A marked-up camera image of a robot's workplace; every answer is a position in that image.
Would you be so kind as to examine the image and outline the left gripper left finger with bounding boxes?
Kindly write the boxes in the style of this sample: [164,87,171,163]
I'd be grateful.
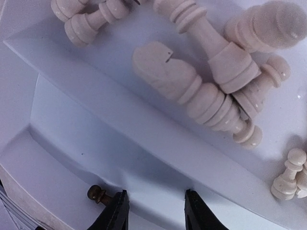
[90,190,130,230]

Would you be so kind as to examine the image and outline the white divided plastic tray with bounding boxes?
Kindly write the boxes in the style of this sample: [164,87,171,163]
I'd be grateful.
[0,0,307,230]

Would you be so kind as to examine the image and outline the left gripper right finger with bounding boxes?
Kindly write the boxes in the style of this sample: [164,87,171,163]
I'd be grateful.
[184,189,228,230]

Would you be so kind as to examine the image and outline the pile of white chess pieces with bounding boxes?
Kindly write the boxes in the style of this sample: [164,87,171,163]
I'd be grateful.
[50,4,307,190]

